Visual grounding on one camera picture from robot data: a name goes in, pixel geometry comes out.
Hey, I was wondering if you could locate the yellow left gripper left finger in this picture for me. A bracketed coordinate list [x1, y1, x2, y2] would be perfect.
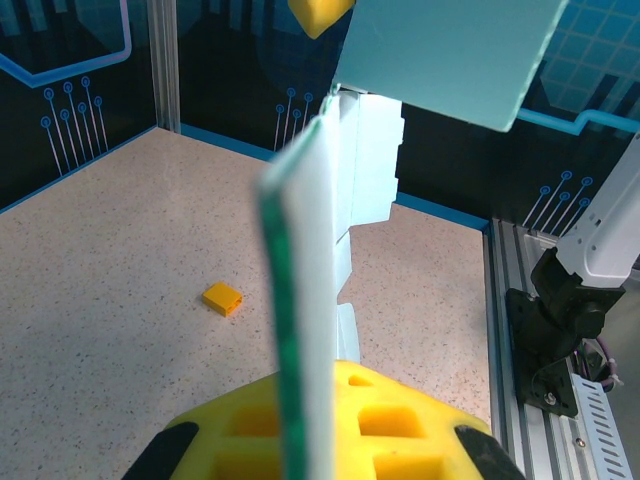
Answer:
[130, 372, 289, 480]

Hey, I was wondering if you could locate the slotted white cable duct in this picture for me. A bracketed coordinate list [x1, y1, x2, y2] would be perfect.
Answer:
[569, 374, 640, 480]

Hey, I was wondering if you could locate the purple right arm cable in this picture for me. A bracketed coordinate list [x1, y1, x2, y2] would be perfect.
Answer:
[597, 337, 626, 389]

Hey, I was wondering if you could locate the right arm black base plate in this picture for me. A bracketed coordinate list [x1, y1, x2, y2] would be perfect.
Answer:
[504, 287, 581, 416]

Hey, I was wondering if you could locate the yellow toy brick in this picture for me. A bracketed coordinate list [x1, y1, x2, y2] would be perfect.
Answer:
[202, 282, 245, 319]

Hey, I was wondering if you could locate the aluminium corner post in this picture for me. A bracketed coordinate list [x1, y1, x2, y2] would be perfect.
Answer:
[149, 0, 181, 134]

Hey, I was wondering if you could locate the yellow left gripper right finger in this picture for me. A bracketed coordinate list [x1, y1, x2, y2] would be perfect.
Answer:
[333, 358, 526, 480]

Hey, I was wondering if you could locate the aluminium mounting rail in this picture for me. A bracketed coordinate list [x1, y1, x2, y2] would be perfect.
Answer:
[487, 217, 640, 480]

